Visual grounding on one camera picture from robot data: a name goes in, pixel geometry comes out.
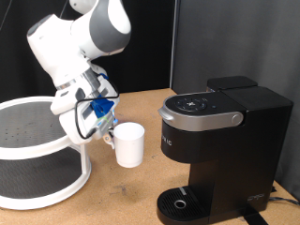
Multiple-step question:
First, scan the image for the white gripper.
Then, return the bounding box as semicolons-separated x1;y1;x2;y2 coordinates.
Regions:
58;99;116;149

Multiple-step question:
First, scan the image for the black camera cable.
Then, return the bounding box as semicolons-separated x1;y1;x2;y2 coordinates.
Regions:
74;73;120;140

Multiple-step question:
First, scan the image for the braided power cable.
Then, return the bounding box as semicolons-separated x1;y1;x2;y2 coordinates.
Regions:
269;196;300;206

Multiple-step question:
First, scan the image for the white mug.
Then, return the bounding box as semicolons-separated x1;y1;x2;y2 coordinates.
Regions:
108;121;145;169

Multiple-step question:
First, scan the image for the black drip tray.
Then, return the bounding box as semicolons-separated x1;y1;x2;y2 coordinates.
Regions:
157;186;211;225

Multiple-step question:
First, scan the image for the white two-tier turntable shelf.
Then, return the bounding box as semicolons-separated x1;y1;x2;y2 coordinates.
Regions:
0;96;93;211

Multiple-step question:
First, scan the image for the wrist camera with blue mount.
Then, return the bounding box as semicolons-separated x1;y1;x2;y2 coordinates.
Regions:
82;97;116;134

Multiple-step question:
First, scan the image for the black Keurig coffee machine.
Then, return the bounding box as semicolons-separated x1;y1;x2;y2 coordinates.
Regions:
157;85;294;225

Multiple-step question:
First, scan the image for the silver handle brewer lid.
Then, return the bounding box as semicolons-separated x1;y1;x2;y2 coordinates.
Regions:
157;91;248;132

